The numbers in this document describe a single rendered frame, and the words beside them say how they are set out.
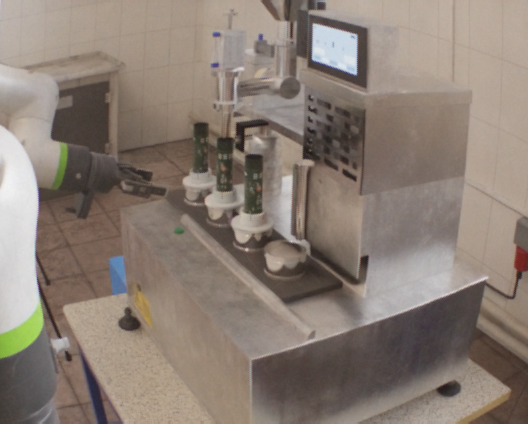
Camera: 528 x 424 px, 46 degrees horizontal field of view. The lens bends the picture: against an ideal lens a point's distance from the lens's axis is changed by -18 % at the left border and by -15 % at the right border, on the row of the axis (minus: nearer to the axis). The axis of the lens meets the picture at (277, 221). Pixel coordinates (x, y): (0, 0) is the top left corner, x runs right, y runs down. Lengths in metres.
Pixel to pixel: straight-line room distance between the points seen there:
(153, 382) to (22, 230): 1.03
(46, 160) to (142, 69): 3.73
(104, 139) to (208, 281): 3.13
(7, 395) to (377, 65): 0.75
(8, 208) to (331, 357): 0.78
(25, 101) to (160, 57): 3.76
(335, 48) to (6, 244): 0.77
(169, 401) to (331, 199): 0.50
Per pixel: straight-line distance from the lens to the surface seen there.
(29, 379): 0.42
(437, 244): 1.20
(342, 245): 1.12
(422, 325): 1.17
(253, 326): 1.05
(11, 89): 1.25
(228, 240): 1.28
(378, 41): 0.99
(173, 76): 5.06
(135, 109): 5.01
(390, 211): 1.10
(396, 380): 1.21
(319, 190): 1.15
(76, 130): 4.18
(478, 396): 1.39
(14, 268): 0.38
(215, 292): 1.14
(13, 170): 0.37
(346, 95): 1.03
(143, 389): 1.36
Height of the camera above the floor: 1.59
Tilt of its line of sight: 24 degrees down
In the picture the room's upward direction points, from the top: 2 degrees clockwise
